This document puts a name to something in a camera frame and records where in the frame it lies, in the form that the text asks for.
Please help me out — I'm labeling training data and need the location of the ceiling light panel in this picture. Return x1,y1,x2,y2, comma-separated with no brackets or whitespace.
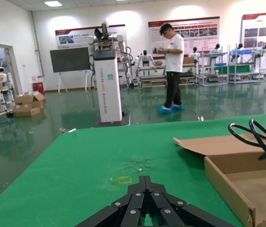
44,0,62,7

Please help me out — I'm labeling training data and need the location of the black power cable with plug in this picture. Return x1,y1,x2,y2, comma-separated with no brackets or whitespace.
227,119,266,154

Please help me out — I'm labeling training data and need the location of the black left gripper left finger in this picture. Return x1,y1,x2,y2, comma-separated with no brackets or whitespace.
76,176,146,227

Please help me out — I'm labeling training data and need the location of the flat closed cardboard box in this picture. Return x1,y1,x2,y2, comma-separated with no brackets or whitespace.
12,105,41,118

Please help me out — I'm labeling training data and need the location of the red cabinet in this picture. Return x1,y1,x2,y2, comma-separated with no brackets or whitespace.
33,81,45,93

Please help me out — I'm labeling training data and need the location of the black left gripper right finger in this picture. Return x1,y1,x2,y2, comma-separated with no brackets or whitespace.
145,176,230,227

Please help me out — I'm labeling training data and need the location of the metal-frame workbench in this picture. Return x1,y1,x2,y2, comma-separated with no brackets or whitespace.
138,60,198,88
198,44,229,86
227,43,265,85

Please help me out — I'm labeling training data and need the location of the green table cloth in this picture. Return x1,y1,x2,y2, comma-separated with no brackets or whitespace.
0,113,266,227

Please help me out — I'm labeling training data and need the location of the small white round-headed robot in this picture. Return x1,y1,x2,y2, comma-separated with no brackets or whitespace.
0,67,12,84

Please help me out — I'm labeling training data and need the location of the cardboard box with oval hole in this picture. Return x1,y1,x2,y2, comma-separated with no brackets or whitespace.
173,132,266,227

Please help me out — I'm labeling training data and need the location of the red-framed wall poster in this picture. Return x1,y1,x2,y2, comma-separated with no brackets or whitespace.
148,16,220,59
240,11,266,49
55,24,127,50

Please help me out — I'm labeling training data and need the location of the white black-headed humanoid robot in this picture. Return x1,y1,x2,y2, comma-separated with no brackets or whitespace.
232,43,245,62
209,44,222,64
189,46,201,60
257,42,266,69
134,49,151,71

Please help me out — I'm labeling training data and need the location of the person in white t-shirt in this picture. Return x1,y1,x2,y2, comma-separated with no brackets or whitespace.
156,23,186,114

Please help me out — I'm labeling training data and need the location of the open cardboard box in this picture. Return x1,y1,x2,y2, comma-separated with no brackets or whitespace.
15,92,46,110

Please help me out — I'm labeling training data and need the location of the black display screen on stand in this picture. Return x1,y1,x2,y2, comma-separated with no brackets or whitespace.
49,46,91,92

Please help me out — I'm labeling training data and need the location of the grey wall pipe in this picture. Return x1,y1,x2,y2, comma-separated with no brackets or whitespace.
30,10,45,78

